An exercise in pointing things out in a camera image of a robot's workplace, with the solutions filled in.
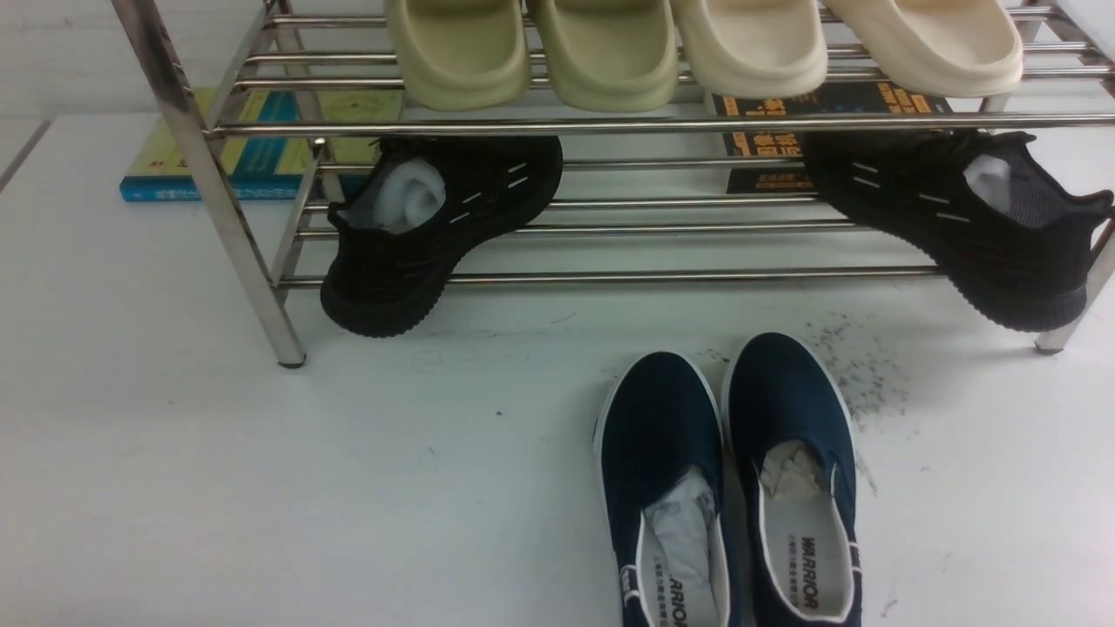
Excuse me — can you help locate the navy slip-on shoe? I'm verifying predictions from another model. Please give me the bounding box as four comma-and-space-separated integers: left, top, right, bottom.
592, 353, 741, 626
721, 332, 863, 626

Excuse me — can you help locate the stainless steel shoe rack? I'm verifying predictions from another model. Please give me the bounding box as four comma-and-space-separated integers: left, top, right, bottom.
114, 1, 1112, 367

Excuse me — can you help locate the left black knit sneaker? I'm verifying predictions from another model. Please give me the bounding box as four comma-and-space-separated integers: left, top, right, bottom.
320, 136, 563, 338

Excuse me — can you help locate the black knit sneaker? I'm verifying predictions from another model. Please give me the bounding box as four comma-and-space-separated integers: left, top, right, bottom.
320, 136, 563, 338
801, 131, 1112, 332

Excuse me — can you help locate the right olive green slipper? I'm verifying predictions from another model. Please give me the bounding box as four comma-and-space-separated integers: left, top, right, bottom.
526, 1, 679, 112

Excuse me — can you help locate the olive green slipper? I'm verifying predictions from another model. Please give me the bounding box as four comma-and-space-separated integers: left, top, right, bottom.
385, 1, 532, 110
526, 1, 679, 112

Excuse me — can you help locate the left olive green slipper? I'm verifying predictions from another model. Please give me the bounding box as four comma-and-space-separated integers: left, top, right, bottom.
385, 1, 532, 110

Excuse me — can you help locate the left cream slipper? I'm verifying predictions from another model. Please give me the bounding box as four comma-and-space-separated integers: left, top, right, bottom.
670, 1, 828, 99

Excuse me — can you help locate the cream slipper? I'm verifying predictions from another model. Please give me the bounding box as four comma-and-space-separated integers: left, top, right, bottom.
670, 1, 828, 99
824, 1, 1024, 97

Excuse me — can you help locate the green and blue book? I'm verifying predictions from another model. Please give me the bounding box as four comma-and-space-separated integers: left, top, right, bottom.
118, 89, 405, 203

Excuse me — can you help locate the black and orange book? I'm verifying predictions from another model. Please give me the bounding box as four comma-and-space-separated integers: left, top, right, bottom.
704, 80, 952, 194

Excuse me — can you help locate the right black knit sneaker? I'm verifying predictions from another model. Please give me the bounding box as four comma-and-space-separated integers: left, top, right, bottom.
801, 131, 1112, 332

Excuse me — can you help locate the right cream slipper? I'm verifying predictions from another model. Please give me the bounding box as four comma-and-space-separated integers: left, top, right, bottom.
824, 1, 1024, 97

